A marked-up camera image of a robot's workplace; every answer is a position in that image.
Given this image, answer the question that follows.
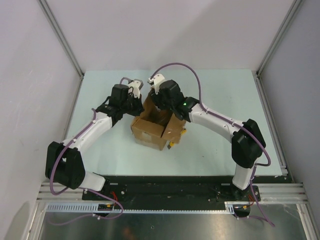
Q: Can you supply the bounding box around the aluminium frame post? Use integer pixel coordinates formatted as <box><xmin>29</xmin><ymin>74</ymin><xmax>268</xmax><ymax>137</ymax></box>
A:
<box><xmin>255</xmin><ymin>0</ymin><xmax>305</xmax><ymax>77</ymax></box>
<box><xmin>37</xmin><ymin>0</ymin><xmax>84</xmax><ymax>80</ymax></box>

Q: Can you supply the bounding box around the left aluminium frame post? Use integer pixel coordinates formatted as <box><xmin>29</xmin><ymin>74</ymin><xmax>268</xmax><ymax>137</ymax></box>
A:
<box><xmin>37</xmin><ymin>0</ymin><xmax>84</xmax><ymax>80</ymax></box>

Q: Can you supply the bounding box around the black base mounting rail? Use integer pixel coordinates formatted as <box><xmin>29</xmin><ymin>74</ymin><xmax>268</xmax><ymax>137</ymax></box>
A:
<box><xmin>79</xmin><ymin>176</ymin><xmax>261</xmax><ymax>203</ymax></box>

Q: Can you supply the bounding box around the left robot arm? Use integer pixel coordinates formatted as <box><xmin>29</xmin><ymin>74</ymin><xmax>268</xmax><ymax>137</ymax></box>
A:
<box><xmin>45</xmin><ymin>79</ymin><xmax>144</xmax><ymax>200</ymax></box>

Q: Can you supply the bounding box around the purple cable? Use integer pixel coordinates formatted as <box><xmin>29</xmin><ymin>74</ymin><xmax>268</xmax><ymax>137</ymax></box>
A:
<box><xmin>149</xmin><ymin>62</ymin><xmax>276</xmax><ymax>228</ymax></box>
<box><xmin>47</xmin><ymin>76</ymin><xmax>132</xmax><ymax>226</ymax></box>

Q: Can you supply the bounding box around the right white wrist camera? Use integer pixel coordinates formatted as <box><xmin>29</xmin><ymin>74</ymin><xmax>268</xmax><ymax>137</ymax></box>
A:
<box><xmin>147</xmin><ymin>73</ymin><xmax>166</xmax><ymax>95</ymax></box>

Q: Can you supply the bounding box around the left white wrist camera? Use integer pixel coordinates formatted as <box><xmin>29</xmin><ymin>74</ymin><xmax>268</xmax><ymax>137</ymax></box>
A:
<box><xmin>128</xmin><ymin>79</ymin><xmax>144</xmax><ymax>99</ymax></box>

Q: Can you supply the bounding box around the yellow utility knife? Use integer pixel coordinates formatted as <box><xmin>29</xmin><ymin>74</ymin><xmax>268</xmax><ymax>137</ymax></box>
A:
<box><xmin>167</xmin><ymin>128</ymin><xmax>187</xmax><ymax>149</ymax></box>

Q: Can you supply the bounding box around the brown cardboard express box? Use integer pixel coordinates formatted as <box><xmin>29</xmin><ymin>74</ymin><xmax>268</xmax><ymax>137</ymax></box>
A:
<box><xmin>130</xmin><ymin>93</ymin><xmax>186</xmax><ymax>151</ymax></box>

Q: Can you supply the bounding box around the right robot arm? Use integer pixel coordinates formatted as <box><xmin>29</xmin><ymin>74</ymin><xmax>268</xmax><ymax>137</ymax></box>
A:
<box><xmin>148</xmin><ymin>77</ymin><xmax>266</xmax><ymax>201</ymax></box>

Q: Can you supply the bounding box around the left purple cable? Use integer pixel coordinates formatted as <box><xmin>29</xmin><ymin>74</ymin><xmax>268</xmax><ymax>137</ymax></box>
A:
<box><xmin>47</xmin><ymin>76</ymin><xmax>132</xmax><ymax>226</ymax></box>

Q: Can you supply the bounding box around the white slotted cable duct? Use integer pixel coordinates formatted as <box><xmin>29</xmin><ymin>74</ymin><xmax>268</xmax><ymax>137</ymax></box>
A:
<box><xmin>46</xmin><ymin>201</ymin><xmax>237</xmax><ymax>214</ymax></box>

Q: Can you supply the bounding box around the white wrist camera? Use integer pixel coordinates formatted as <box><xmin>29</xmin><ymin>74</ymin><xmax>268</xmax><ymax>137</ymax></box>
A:
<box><xmin>128</xmin><ymin>79</ymin><xmax>144</xmax><ymax>99</ymax></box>
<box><xmin>147</xmin><ymin>73</ymin><xmax>166</xmax><ymax>95</ymax></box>

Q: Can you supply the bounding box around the right aluminium frame post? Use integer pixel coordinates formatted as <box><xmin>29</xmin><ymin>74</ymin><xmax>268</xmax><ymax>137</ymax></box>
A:
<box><xmin>255</xmin><ymin>0</ymin><xmax>305</xmax><ymax>77</ymax></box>

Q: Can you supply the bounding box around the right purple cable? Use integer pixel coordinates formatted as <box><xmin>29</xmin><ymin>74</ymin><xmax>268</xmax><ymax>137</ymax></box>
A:
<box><xmin>149</xmin><ymin>62</ymin><xmax>276</xmax><ymax>228</ymax></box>

